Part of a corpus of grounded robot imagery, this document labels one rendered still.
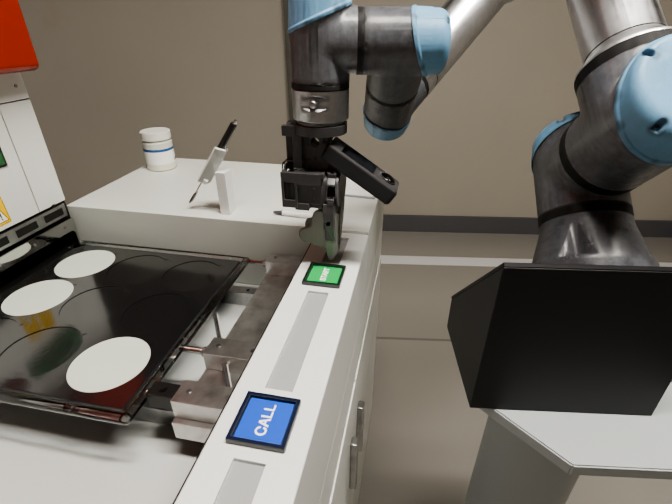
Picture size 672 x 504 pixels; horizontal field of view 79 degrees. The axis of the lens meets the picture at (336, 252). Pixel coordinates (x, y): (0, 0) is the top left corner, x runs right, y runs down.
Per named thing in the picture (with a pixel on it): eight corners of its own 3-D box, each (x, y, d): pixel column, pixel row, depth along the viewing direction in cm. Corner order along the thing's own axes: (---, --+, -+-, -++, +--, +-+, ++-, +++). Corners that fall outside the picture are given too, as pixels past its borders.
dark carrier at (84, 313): (-109, 369, 54) (-112, 366, 53) (81, 246, 83) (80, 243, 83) (123, 412, 48) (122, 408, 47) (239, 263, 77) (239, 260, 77)
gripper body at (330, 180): (296, 193, 65) (293, 115, 59) (349, 197, 64) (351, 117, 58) (282, 212, 59) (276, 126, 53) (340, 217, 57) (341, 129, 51)
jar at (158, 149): (142, 171, 102) (132, 132, 98) (158, 162, 108) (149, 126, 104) (167, 172, 101) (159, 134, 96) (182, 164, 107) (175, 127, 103)
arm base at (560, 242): (606, 294, 63) (598, 233, 66) (694, 275, 48) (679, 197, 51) (511, 290, 62) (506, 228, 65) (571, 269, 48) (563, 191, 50)
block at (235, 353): (205, 368, 56) (202, 352, 54) (216, 351, 59) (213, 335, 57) (261, 377, 54) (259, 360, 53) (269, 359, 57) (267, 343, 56)
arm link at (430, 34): (431, 57, 58) (354, 57, 58) (452, -12, 47) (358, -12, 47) (434, 105, 56) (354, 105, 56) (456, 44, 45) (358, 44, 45)
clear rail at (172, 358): (117, 427, 47) (114, 418, 46) (244, 261, 79) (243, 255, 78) (128, 429, 46) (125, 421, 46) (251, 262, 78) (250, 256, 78)
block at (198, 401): (174, 417, 49) (169, 400, 47) (188, 394, 52) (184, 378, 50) (237, 428, 47) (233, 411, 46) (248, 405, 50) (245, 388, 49)
